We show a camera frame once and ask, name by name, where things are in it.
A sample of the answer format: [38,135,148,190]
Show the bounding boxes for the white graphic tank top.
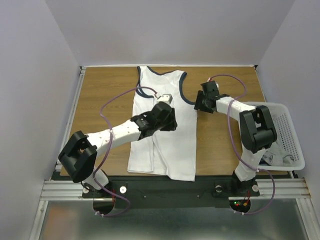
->
[127,66,198,182]

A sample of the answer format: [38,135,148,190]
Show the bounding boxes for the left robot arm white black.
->
[58,101,178,197]

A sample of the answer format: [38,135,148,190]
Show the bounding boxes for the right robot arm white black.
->
[194,81,278,195]

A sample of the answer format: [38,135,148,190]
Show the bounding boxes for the grey tank top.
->
[261,148,295,167]

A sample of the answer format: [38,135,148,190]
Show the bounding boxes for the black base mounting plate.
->
[82,175,260,209]

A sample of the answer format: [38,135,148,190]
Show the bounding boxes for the white plastic laundry basket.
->
[246,101,305,171]

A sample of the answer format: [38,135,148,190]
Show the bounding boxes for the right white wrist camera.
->
[207,78,219,89]

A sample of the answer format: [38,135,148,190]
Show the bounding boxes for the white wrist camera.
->
[207,78,219,89]
[155,93,173,105]

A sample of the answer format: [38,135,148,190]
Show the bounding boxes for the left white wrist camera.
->
[155,93,173,105]

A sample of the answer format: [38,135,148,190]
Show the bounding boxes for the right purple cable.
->
[207,74,276,216]

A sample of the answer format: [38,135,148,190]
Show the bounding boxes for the aluminium frame rail left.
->
[56,66,87,171]

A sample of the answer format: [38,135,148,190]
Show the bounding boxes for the aluminium frame rail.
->
[40,178,311,201]
[56,66,87,171]

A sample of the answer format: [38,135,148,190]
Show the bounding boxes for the aluminium frame rail front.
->
[40,178,311,201]

